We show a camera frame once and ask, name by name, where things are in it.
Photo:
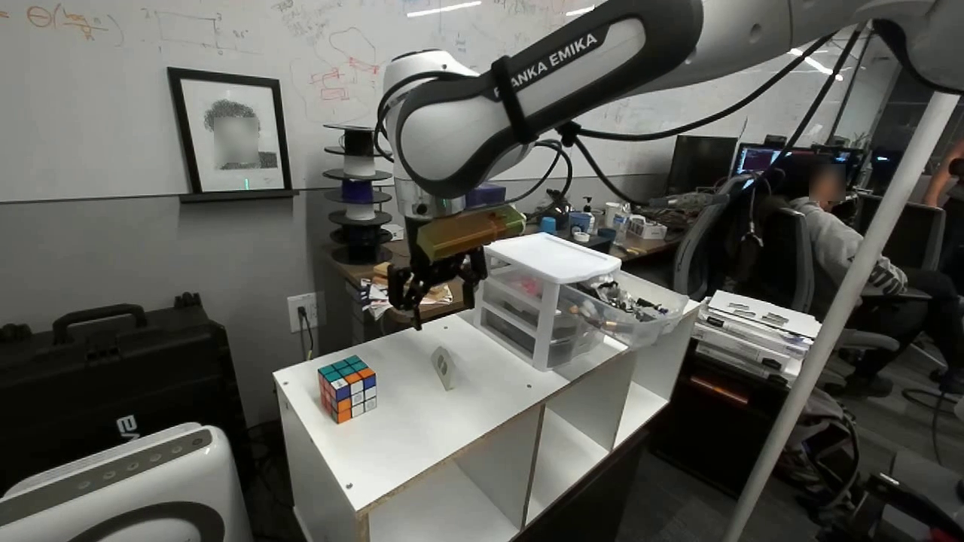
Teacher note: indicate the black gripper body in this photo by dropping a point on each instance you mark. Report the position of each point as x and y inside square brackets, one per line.
[447, 273]

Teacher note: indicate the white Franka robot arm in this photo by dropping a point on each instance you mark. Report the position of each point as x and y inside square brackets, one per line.
[562, 69]

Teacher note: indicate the clear drawer full of clutter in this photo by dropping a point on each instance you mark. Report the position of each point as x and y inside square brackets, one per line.
[656, 322]

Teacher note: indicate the brown wooden desk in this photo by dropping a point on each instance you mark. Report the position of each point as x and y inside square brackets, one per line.
[447, 301]

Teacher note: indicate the purple box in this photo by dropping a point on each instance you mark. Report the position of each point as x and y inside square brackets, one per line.
[489, 195]

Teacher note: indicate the stack of black spools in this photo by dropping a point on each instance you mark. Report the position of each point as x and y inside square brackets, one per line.
[355, 218]

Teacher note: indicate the Rubik's cube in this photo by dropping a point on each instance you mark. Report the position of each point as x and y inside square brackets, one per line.
[349, 388]

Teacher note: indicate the white shelf cabinet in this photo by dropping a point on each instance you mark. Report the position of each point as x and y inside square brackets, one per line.
[432, 430]

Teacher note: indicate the black framed portrait picture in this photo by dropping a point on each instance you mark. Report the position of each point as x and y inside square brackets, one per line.
[233, 136]

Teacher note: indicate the white air purifier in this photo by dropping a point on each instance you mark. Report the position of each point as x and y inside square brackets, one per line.
[200, 473]

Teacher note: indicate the dark computer monitor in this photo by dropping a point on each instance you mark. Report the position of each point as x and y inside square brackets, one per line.
[700, 164]

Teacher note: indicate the black hard carrying case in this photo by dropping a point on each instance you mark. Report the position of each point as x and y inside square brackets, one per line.
[111, 379]

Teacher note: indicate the stack of white papers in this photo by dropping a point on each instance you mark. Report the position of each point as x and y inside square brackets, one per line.
[762, 322]

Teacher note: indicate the person in office chair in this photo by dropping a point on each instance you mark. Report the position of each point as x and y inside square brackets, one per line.
[768, 256]

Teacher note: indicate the lit computer monitor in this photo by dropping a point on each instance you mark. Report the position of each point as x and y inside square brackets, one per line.
[766, 158]

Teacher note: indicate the large white whiteboard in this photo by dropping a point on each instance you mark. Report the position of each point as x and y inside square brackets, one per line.
[123, 41]

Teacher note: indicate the seated person in grey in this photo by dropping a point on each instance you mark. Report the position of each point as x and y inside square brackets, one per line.
[834, 244]

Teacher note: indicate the white tripod pole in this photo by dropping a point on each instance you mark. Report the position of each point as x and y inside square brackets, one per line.
[844, 301]

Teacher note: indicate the black backpack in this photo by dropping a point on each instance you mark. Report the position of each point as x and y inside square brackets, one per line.
[826, 453]

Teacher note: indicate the tan wrist camera box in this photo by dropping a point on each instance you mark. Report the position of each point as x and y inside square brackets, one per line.
[467, 229]

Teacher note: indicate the white wall outlet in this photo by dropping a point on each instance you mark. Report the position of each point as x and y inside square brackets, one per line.
[301, 310]

